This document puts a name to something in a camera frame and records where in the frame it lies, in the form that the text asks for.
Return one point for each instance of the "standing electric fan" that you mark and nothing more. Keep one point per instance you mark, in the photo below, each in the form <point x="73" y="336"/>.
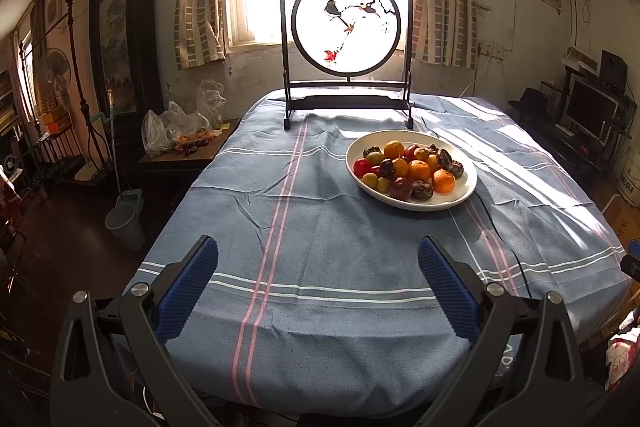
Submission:
<point x="56" y="74"/>

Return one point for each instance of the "white plastic bucket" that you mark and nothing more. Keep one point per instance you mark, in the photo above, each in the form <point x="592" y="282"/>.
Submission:
<point x="631" y="182"/>

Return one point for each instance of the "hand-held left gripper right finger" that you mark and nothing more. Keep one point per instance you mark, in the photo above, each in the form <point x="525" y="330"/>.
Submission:
<point x="447" y="289"/>

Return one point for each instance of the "black media rack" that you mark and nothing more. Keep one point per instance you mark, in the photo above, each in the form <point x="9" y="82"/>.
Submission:
<point x="625" y="122"/>

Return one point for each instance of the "white oval plate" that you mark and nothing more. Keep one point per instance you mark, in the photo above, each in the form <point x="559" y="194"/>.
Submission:
<point x="462" y="193"/>

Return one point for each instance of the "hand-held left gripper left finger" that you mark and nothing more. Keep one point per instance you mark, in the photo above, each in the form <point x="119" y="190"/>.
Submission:
<point x="187" y="292"/>

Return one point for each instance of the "clear plastic bag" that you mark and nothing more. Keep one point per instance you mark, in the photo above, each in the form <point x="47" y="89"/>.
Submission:
<point x="211" y="104"/>

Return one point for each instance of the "black iron coat rack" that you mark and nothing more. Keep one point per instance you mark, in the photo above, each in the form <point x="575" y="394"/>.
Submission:
<point x="75" y="57"/>

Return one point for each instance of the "grey-green waste bucket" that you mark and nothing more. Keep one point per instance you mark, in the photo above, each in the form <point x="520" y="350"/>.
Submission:
<point x="122" y="227"/>

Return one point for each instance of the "blue striped tablecloth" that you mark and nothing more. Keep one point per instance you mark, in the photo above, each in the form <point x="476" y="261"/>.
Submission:
<point x="325" y="267"/>

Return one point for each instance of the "orange box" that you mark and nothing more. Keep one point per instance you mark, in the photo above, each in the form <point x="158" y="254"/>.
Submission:
<point x="55" y="121"/>

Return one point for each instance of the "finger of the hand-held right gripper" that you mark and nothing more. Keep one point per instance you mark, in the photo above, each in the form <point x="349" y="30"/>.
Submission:
<point x="632" y="264"/>

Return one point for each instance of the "black hat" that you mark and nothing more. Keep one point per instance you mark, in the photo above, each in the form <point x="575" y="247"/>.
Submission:
<point x="530" y="103"/>

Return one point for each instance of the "large dark framed painting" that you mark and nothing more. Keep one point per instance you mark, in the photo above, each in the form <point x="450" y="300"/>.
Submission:
<point x="122" y="32"/>

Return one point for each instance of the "white wall power outlet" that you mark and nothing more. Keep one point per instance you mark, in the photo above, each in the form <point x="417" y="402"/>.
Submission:
<point x="491" y="49"/>

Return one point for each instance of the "round bird screen black frame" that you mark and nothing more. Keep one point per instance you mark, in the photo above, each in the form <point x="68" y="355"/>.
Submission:
<point x="345" y="97"/>

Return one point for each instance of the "plastic bag with fruit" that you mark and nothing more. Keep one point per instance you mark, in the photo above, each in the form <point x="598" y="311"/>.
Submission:
<point x="160" y="132"/>

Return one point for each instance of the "black speaker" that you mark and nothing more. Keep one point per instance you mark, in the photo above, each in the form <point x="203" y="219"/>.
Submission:
<point x="614" y="72"/>

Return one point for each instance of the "red floral cloth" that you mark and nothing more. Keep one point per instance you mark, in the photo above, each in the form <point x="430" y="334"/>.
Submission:
<point x="622" y="352"/>

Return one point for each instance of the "dark wooden side table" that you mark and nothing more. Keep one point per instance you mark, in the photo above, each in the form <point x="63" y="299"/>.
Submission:
<point x="165" y="162"/>

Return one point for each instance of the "computer monitor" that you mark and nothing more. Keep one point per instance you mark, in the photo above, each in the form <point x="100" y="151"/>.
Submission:
<point x="590" y="109"/>

